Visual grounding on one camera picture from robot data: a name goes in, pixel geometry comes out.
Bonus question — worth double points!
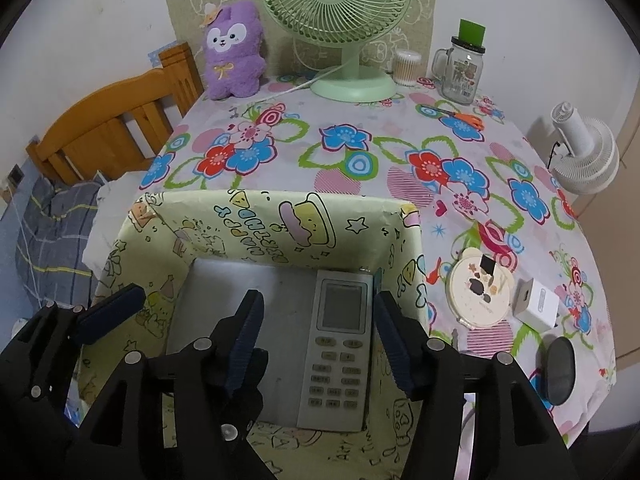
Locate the white fan cable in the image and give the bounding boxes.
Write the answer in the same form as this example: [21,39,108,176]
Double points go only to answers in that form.
[260,62,346,103]

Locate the round cream bear-ear box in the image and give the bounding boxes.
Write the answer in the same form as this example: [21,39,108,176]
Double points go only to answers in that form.
[446,247,516,331]

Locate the orange handled scissors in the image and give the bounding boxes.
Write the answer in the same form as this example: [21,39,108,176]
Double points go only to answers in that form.
[419,104,487,131]

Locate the wooden bed headboard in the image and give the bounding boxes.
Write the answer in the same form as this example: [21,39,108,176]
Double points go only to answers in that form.
[26,42,205,186]

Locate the yellow cartoon storage box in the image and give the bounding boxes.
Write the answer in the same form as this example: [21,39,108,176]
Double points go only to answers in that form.
[75,189,431,480]

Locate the cotton swab container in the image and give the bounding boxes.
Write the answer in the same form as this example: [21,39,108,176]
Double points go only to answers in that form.
[391,50,418,87]

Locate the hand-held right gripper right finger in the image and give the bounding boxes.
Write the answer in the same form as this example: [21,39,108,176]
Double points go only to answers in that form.
[375,292,581,480]

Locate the white charger adapter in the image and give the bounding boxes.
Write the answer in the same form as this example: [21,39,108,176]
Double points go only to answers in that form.
[511,279,561,332]

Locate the grey remote control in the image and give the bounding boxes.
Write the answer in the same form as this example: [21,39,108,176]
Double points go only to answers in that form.
[296,270,375,433]

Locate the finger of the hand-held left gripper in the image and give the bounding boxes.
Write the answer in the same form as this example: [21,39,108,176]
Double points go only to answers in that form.
[20,284,147,356]
[215,348,267,442]

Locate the blue patterned sheet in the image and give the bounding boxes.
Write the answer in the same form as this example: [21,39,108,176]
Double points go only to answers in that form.
[147,42,175,68]

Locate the beige door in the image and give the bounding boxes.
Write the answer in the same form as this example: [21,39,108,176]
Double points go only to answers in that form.
[565,85,640,361]

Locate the cartoon print board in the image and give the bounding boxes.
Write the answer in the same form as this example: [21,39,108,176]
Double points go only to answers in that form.
[166,0,440,91]

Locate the white cloth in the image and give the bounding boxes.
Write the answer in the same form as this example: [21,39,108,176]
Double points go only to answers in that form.
[82,180,146,273]

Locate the white circulator fan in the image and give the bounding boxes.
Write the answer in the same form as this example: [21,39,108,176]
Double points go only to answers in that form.
[550,101,621,195]

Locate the black oval case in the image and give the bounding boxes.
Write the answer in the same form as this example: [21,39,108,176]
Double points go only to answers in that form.
[542,336,577,405]

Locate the glass jar with green top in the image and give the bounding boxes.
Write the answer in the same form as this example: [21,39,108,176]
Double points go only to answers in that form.
[431,19,488,105]

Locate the grey plaid bedding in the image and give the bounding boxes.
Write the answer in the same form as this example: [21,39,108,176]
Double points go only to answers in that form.
[15,177,103,306]

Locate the purple plush toy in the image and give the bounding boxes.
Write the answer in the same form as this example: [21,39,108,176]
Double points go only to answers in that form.
[201,2,267,102]

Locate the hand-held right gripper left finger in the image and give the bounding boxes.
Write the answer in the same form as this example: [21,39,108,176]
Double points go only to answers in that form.
[65,290,266,480]

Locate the floral tablecloth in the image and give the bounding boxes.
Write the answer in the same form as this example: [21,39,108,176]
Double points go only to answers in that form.
[82,72,618,480]

